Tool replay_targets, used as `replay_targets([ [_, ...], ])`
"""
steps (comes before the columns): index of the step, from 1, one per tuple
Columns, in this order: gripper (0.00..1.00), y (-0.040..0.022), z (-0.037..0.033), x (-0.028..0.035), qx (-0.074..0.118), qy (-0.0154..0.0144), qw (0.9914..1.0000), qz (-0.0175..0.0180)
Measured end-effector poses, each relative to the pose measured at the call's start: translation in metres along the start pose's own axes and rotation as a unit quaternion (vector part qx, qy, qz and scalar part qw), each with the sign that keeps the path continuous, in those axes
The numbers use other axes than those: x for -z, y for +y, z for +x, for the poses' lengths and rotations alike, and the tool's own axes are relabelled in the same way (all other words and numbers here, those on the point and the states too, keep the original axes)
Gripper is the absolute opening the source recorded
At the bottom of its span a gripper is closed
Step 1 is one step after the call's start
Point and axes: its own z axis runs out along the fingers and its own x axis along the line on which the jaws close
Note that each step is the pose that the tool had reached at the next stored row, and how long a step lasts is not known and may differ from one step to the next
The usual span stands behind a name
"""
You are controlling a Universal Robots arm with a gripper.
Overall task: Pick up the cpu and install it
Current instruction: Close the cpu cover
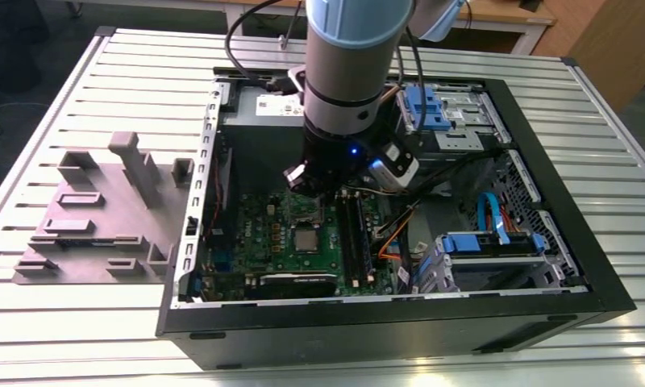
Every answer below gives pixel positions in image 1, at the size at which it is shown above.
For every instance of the silver CPU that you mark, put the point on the silver CPU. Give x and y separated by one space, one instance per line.
306 238

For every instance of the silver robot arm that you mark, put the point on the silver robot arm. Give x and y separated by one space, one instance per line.
349 60

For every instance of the grey power supply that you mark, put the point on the grey power supply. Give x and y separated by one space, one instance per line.
262 153

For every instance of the black case fan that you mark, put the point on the black case fan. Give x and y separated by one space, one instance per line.
226 177

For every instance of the green motherboard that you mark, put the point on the green motherboard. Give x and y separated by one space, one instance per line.
262 250

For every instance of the grey metal drive cage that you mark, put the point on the grey metal drive cage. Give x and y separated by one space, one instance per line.
462 141

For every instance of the black graphics card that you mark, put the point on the black graphics card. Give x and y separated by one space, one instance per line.
295 284

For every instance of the hard disk blue carrier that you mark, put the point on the hard disk blue carrier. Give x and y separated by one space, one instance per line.
465 244

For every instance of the grey metal disk bay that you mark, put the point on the grey metal disk bay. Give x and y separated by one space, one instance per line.
494 266

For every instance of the black PC case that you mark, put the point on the black PC case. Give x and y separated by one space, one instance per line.
386 334

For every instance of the grey parts rack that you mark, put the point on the grey parts rack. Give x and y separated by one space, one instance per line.
111 242

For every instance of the wooden cabinet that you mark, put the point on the wooden cabinet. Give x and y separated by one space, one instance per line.
613 48

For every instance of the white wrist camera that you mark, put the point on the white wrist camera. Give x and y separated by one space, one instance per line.
397 169

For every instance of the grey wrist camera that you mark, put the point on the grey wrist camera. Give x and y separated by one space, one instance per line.
295 78

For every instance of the blue plastic drive bracket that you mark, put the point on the blue plastic drive bracket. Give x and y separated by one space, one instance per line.
434 117

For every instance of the wooden desk white frame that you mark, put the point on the wooden desk white frame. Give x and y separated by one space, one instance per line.
515 14

